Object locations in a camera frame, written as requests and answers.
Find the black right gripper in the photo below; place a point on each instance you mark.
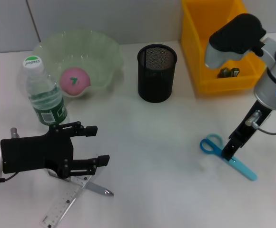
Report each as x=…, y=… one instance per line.
x=249, y=126

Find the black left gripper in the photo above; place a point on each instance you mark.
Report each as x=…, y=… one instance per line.
x=33, y=152

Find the blue capped scissors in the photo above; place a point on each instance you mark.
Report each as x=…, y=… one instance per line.
x=247, y=173

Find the pink toy peach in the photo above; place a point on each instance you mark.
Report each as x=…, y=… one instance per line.
x=69, y=88

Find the clear green-label water bottle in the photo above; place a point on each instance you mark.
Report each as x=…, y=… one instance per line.
x=45, y=95

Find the silver ballpoint pen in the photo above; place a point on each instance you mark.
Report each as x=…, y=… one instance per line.
x=97, y=188

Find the clear plastic ruler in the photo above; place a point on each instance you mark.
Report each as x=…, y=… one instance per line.
x=64, y=204

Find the black mesh pen holder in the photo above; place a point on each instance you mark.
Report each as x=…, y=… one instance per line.
x=155, y=83

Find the translucent green fruit bowl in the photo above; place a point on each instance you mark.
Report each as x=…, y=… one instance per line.
x=92, y=54

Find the yellow plastic bin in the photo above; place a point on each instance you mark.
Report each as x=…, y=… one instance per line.
x=195, y=47

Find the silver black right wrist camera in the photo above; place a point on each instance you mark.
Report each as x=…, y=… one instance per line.
x=235, y=35

